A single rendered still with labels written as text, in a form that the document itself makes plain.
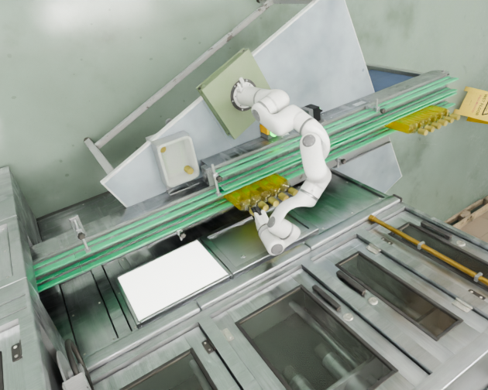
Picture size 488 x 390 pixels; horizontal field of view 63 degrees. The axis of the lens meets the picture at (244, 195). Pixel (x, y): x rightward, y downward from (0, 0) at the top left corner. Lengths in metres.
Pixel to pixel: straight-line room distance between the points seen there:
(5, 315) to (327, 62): 1.92
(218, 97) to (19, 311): 1.21
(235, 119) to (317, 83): 0.59
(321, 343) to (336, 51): 1.59
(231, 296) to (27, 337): 0.76
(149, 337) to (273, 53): 1.46
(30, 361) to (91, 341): 0.55
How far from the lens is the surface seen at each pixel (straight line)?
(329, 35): 2.39
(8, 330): 1.38
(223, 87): 1.96
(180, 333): 1.62
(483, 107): 4.88
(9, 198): 2.13
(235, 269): 1.73
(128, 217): 1.93
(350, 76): 2.54
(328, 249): 1.83
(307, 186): 1.58
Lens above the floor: 2.52
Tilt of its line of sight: 51 degrees down
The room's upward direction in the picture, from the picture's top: 127 degrees clockwise
